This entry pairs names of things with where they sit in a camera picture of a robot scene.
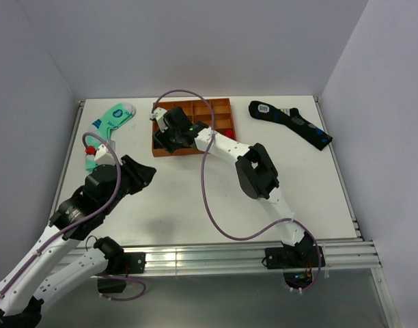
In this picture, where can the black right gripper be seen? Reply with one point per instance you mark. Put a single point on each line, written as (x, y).
(162, 139)

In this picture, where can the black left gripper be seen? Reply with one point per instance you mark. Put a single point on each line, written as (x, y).
(144, 173)

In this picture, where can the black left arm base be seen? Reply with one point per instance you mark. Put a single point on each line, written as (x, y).
(124, 265)

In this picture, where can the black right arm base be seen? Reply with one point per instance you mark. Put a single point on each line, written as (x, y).
(294, 259)

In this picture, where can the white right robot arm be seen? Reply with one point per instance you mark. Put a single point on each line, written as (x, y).
(257, 174)

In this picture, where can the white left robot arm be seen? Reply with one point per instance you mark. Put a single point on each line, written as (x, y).
(32, 286)

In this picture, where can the orange wooden compartment tray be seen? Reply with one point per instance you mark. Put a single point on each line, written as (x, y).
(196, 110)

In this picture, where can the red rolled sock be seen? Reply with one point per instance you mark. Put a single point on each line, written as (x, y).
(229, 133)

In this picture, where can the mint green patterned sock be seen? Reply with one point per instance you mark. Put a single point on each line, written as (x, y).
(111, 120)

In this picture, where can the black and blue sock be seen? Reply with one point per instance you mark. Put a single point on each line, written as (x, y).
(292, 119)

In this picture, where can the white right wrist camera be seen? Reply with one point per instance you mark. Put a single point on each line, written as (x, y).
(158, 116)

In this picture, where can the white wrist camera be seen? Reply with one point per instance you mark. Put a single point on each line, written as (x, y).
(158, 116)
(95, 156)

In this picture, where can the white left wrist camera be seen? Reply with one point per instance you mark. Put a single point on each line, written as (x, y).
(95, 156)

